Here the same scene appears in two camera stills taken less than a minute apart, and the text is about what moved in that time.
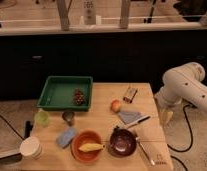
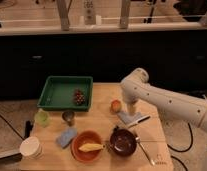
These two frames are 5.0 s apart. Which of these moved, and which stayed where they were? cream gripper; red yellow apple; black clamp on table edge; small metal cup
Moved: cream gripper
Stayed: small metal cup; red yellow apple; black clamp on table edge
